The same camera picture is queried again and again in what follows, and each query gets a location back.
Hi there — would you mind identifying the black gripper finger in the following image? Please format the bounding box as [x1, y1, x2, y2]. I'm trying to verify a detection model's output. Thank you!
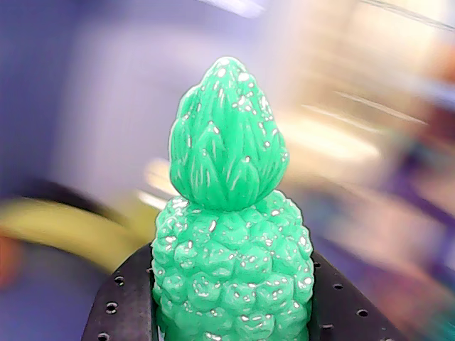
[307, 249, 410, 341]
[81, 244, 158, 341]

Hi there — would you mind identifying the green toy pineapple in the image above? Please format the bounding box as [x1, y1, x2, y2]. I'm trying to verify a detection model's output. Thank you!
[151, 55, 316, 341]

